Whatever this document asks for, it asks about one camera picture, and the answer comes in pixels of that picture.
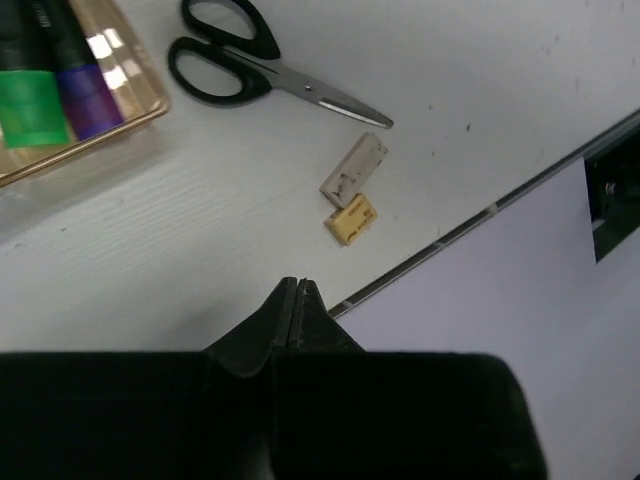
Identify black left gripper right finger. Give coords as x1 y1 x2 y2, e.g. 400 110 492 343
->
287 279 363 353

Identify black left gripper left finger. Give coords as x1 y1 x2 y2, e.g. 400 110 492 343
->
203 277 298 378

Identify yellow tan eraser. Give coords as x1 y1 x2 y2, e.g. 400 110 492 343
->
324 193 378 246

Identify grey white eraser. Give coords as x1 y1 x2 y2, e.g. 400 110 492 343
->
319 132 389 209

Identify purple highlighter marker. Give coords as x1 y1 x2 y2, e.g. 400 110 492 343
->
31 1 124 141

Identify green highlighter marker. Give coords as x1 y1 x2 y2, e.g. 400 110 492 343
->
1 1 69 148

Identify amber transparent plastic container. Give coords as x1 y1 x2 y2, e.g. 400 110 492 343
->
1 1 169 185

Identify black handled scissors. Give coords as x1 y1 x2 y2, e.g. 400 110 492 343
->
167 1 394 129

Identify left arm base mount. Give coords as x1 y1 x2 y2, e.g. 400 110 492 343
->
585 126 640 262

